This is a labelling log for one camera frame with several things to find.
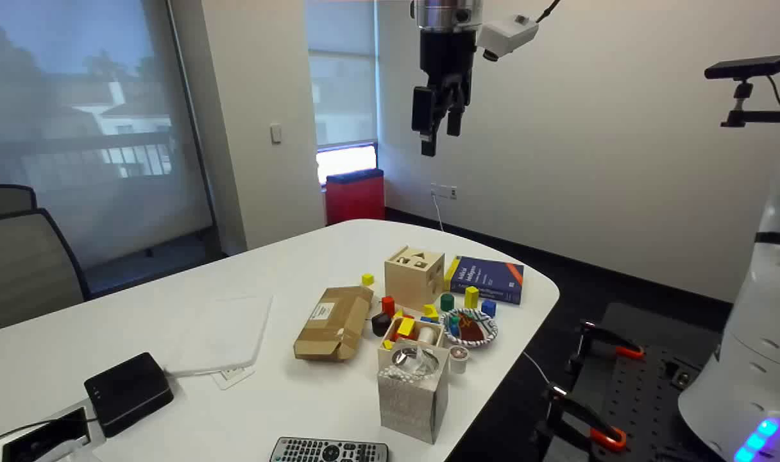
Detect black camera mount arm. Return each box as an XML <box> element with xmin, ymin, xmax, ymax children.
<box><xmin>718</xmin><ymin>78</ymin><xmax>780</xmax><ymax>131</ymax></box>

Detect black clamp orange tips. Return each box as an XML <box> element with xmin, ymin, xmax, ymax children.
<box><xmin>563</xmin><ymin>319</ymin><xmax>649</xmax><ymax>381</ymax></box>
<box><xmin>534</xmin><ymin>386</ymin><xmax>630</xmax><ymax>458</ymax></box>

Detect grey office chair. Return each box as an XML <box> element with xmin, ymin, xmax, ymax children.
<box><xmin>0</xmin><ymin>182</ymin><xmax>38</xmax><ymax>223</ymax></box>
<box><xmin>0</xmin><ymin>209</ymin><xmax>90</xmax><ymax>336</ymax></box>

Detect wooden shape sorter cube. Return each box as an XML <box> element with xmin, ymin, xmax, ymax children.
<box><xmin>382</xmin><ymin>245</ymin><xmax>445</xmax><ymax>314</ymax></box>

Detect black camera bar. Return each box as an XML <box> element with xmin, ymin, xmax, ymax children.
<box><xmin>703</xmin><ymin>51</ymin><xmax>780</xmax><ymax>86</ymax></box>

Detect white paper sheets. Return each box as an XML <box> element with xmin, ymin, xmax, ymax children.
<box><xmin>159</xmin><ymin>292</ymin><xmax>273</xmax><ymax>391</ymax></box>

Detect blue book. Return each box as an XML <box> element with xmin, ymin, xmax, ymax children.
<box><xmin>448</xmin><ymin>254</ymin><xmax>527</xmax><ymax>308</ymax></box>

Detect small white cylinder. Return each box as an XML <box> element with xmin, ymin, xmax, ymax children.
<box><xmin>445</xmin><ymin>344</ymin><xmax>472</xmax><ymax>377</ymax></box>

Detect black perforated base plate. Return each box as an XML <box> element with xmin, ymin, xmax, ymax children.
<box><xmin>541</xmin><ymin>299</ymin><xmax>734</xmax><ymax>462</ymax></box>

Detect wooden tray with blocks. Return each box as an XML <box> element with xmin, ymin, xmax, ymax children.
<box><xmin>380</xmin><ymin>312</ymin><xmax>448</xmax><ymax>354</ymax></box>

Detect black tablet on stand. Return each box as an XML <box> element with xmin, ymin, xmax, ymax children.
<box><xmin>0</xmin><ymin>407</ymin><xmax>94</xmax><ymax>462</ymax></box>

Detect white wall outlet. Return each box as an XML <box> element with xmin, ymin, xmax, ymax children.
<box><xmin>427</xmin><ymin>182</ymin><xmax>462</xmax><ymax>206</ymax></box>

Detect patterned bowl with coloured pieces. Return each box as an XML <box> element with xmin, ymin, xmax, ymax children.
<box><xmin>437</xmin><ymin>308</ymin><xmax>500</xmax><ymax>351</ymax></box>

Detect black box device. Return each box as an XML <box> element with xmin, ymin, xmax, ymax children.
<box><xmin>82</xmin><ymin>349</ymin><xmax>177</xmax><ymax>440</ymax></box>

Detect brown cardboard box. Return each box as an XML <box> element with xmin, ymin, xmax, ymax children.
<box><xmin>289</xmin><ymin>285</ymin><xmax>376</xmax><ymax>366</ymax></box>

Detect red bin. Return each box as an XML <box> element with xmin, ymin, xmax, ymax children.
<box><xmin>323</xmin><ymin>167</ymin><xmax>387</xmax><ymax>230</ymax></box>

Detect grey remote control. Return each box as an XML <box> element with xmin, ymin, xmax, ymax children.
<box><xmin>266</xmin><ymin>434</ymin><xmax>391</xmax><ymax>462</ymax></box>

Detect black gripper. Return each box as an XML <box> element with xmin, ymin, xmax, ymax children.
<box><xmin>411</xmin><ymin>27</ymin><xmax>479</xmax><ymax>160</ymax></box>

